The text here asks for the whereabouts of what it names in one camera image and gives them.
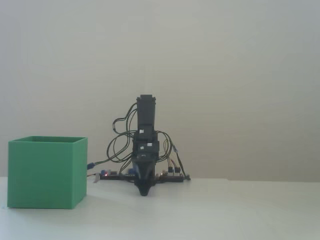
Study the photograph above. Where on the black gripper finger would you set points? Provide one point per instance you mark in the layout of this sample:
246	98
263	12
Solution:
141	177
149	176

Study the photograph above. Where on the blue controller circuit board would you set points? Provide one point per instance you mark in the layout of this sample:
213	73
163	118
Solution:
107	176

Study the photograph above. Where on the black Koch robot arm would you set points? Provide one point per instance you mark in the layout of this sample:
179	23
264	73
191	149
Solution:
146	112

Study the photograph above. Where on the circuit board with jumper headers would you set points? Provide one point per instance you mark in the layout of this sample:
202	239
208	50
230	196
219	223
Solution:
172	178

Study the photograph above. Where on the green square plastic bin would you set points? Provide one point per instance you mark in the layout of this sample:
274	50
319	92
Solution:
42	175

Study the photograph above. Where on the grey tape strip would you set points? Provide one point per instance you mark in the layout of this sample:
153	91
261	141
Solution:
96	178

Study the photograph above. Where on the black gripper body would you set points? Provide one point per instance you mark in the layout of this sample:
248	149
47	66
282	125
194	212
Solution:
146	152

